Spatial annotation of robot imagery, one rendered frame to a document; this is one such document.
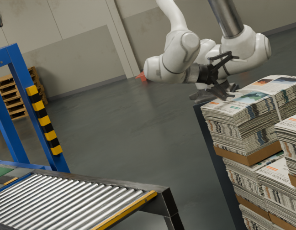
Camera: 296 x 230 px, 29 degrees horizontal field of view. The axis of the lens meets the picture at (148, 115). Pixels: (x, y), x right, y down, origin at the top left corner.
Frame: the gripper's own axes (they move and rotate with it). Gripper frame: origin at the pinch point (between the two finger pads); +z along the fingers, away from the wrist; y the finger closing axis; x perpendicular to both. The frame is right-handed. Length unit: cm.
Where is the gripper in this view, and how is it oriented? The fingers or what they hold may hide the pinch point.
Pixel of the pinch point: (241, 77)
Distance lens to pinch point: 235.9
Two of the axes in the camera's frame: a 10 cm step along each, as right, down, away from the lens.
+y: -1.0, 9.9, 0.9
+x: 3.1, 1.2, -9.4
